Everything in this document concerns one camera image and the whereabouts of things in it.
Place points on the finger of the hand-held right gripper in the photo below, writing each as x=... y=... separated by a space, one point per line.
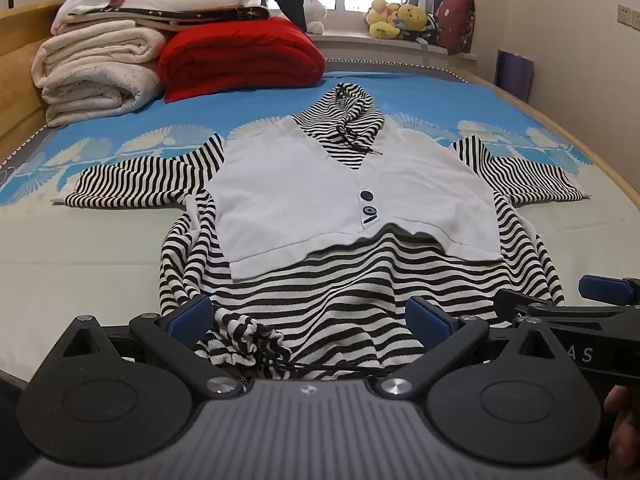
x=520 y=302
x=607 y=289

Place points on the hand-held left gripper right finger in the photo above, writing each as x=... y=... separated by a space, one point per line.
x=429 y=322

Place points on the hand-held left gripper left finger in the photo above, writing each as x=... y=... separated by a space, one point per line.
x=191 y=319

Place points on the striped hooded top white vest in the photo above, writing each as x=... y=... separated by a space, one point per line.
x=280 y=200

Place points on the person's right hand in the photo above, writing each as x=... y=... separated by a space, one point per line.
x=624 y=430

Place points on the blue white patterned bed sheet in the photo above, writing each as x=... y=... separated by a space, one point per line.
x=75 y=270

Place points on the purple paper bag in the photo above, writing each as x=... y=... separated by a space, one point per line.
x=515 y=75

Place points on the white folded quilt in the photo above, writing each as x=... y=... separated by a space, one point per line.
x=95 y=47
x=95 y=92

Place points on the red folded blanket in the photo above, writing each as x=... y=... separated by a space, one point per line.
x=235 y=57

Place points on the white window sill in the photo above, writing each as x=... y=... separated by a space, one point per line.
x=390 y=47

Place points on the red printed cushion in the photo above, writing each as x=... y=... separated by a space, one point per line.
x=457 y=22

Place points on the dark starred folded blanket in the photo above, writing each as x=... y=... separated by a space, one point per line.
x=200 y=14

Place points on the yellow bear plush toy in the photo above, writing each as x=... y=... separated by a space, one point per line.
x=413 y=16

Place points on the white plush toy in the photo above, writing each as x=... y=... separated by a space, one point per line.
x=315 y=12

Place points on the white wall socket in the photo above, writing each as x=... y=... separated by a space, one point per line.
x=625 y=14

